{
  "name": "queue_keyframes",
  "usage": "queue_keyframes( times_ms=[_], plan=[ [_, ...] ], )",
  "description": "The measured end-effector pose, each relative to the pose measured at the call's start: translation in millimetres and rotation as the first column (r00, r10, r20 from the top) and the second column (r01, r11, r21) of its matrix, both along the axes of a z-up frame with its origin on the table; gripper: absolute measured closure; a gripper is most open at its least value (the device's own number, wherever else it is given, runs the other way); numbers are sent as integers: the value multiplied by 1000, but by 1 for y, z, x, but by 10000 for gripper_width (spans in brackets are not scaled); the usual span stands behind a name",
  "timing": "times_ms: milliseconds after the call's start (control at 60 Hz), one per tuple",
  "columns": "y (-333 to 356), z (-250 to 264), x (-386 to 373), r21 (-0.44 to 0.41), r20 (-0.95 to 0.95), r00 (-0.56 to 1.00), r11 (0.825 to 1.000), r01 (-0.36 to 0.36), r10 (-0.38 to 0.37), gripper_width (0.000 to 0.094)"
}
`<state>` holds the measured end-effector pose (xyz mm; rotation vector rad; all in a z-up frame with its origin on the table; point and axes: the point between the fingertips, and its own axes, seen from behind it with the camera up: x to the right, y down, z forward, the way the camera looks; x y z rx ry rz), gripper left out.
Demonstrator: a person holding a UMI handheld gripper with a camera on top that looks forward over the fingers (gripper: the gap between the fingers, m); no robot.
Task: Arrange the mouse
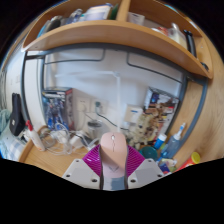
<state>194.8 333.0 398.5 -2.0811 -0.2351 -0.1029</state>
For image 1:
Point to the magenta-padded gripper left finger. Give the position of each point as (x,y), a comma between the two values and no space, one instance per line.
(80,171)

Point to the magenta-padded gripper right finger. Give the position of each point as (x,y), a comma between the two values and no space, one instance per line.
(145,171)

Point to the pink computer mouse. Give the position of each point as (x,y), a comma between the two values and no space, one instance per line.
(113,151)

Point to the blue snack packet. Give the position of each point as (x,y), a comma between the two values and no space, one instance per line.
(166,166)

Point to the white power strip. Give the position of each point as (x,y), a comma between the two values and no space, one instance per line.
(76,141)

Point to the blue spray bottle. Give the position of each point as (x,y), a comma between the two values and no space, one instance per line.
(171,145)

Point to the large white charger block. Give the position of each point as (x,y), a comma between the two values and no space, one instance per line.
(58,136)

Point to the wooden mechanical model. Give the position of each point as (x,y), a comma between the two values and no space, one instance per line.
(143,130)

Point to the red yellow-lidded chips can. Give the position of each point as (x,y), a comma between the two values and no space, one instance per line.
(190,160)

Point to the white red-capped lotion bottle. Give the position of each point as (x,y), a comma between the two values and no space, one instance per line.
(36,140)

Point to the colourful printed box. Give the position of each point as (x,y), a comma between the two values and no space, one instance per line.
(165,106)

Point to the robot model kit box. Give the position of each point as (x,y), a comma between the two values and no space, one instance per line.
(55,108)

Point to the plaid bedding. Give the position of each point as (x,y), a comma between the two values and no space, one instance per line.
(11,146)

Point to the black bag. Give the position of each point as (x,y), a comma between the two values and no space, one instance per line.
(16,116)

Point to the teal blanket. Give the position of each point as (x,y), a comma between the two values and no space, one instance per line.
(4,121)

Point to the wooden shelf unit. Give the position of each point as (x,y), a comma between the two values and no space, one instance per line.
(110,33)

